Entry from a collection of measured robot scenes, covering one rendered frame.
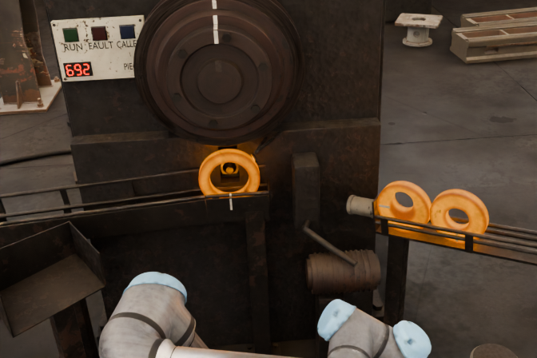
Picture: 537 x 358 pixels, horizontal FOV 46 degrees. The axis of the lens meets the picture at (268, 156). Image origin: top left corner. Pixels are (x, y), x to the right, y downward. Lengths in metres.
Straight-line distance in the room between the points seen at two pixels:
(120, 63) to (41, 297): 0.69
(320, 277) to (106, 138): 0.78
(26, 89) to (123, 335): 3.68
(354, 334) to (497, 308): 1.60
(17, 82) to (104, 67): 2.81
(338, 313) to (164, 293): 0.33
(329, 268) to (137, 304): 0.86
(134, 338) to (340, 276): 0.93
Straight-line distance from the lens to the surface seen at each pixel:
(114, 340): 1.17
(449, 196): 1.80
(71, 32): 1.91
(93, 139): 2.02
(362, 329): 1.14
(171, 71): 1.67
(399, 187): 1.84
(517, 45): 5.29
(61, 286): 1.88
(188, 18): 1.69
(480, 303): 2.69
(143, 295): 1.22
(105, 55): 1.92
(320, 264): 1.94
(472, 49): 5.13
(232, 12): 1.68
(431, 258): 2.88
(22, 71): 4.68
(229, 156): 1.89
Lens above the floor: 1.72
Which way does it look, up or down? 28 degrees down
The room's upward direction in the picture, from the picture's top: 3 degrees counter-clockwise
